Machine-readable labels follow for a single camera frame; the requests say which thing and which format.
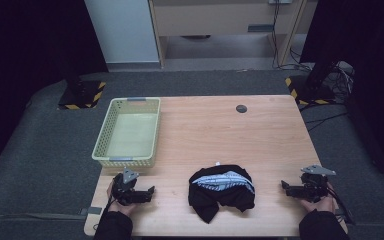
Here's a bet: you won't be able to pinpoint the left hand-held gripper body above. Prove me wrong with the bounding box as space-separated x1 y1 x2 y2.
111 167 148 206

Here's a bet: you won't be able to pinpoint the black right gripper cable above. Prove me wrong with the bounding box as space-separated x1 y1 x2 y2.
326 185 357 225

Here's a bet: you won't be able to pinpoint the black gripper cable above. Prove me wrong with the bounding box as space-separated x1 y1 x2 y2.
326 185 357 225
93 197 115 232

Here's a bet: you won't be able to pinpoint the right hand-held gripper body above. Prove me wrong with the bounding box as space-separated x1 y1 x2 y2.
292 164 337 203

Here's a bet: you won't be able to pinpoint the person's left hand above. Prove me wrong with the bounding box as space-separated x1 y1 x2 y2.
106 181 138 217

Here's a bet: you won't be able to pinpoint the white cabinet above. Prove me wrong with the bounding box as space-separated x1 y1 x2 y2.
83 0 161 64

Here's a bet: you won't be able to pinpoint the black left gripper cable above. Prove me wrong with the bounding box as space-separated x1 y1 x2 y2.
93 197 115 232

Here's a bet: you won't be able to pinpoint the grey table edge bracket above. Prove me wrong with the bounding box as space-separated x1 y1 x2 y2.
79 206 103 216

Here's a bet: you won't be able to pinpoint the pale green plastic basket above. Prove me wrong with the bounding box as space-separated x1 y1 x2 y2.
91 97 162 169

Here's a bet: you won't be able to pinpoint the black yellow striped stand base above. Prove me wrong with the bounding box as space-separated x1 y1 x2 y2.
57 79 107 111
284 75 336 106

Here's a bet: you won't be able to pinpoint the tangled black cable bundle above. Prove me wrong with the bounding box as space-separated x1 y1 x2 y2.
324 60 357 103

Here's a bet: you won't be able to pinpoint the black printed T-shirt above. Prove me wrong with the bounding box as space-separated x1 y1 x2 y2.
188 162 257 225

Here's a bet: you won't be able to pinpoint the hanging black desk cables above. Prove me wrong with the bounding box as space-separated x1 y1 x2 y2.
270 0 314 72

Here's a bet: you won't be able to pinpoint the person's right hand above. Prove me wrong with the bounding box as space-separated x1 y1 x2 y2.
299 182 337 214

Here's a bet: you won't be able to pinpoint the black floor cable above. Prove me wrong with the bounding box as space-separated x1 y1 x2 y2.
303 111 350 132

